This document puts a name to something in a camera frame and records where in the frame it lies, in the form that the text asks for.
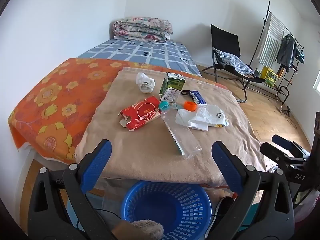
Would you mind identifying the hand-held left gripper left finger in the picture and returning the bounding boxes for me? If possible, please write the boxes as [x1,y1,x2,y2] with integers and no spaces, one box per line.
[27,139,118,240]

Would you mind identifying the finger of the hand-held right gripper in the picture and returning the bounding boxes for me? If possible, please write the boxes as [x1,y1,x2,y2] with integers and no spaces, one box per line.
[259,142,307,171]
[272,134,312,158]

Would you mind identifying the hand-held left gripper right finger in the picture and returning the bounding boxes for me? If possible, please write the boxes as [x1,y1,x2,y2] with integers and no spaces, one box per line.
[211,141,295,240]

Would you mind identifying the white plastic bag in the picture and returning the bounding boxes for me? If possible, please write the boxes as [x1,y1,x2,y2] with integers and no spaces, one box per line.
[175,104,229,132]

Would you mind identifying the clear plastic bottle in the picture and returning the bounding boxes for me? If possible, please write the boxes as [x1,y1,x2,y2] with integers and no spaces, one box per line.
[159,101,202,159]

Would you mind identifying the blue plastic basket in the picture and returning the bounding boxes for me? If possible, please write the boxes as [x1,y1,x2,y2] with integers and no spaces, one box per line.
[121,180,212,240]

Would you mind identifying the white tissue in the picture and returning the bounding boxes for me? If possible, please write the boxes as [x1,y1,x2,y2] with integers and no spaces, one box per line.
[136,72,155,95]

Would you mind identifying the dark shoe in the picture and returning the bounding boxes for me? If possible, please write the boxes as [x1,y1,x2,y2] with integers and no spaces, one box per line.
[215,196,235,218]

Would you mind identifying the black drying rack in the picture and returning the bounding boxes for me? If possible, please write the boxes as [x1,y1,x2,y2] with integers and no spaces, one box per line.
[256,1,305,105]

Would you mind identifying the beige blanket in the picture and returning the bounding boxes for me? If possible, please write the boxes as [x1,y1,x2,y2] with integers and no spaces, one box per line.
[75,67,273,188]

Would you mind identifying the red paper box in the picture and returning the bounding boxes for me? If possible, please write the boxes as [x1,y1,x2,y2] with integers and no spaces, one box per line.
[118,96,162,132]

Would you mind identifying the yellow crate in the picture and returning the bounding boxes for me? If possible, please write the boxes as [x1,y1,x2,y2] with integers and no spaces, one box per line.
[260,66,278,87]

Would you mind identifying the blue snack packet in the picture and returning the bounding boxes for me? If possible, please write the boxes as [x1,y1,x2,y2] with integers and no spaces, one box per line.
[190,91,207,105]

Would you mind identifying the beige fuzzy slipper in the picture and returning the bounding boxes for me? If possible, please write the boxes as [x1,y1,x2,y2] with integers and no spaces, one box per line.
[130,219,164,240]

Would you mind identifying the orange floral bed sheet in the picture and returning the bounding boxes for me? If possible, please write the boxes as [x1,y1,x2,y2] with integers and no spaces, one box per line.
[7,58,230,165]

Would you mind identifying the teal garment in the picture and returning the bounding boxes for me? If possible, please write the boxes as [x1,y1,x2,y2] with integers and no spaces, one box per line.
[296,45,305,64]

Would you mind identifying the dark jacket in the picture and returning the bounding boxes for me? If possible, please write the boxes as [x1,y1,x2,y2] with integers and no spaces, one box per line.
[276,34,298,72]

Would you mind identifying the checked cloth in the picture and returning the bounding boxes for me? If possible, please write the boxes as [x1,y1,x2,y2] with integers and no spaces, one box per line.
[216,50,255,78]

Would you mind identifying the green milk carton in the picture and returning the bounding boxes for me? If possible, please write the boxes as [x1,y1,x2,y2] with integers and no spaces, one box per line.
[159,72,186,104]

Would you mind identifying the striped towel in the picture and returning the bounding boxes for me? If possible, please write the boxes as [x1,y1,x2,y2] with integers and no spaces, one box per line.
[257,12,285,67]

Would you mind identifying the black folding chair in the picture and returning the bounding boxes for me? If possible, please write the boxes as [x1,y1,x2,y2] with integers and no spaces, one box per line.
[202,24,266,103]

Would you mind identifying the blue checked bed sheet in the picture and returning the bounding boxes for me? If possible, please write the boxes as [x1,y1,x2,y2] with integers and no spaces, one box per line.
[76,39,202,77]

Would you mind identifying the folded floral quilt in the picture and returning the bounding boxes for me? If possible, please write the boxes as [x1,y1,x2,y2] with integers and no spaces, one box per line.
[112,17,174,42]

